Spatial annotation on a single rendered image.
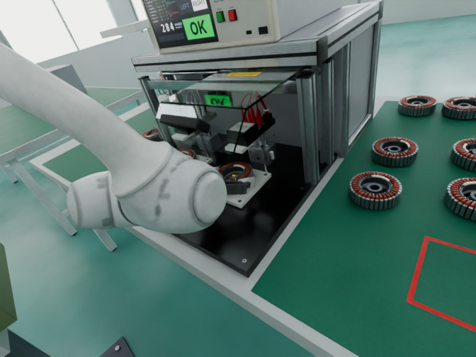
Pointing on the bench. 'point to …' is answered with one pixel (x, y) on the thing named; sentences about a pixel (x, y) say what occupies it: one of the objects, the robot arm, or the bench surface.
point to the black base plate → (255, 209)
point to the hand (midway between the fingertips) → (232, 176)
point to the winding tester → (253, 22)
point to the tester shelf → (329, 44)
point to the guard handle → (185, 122)
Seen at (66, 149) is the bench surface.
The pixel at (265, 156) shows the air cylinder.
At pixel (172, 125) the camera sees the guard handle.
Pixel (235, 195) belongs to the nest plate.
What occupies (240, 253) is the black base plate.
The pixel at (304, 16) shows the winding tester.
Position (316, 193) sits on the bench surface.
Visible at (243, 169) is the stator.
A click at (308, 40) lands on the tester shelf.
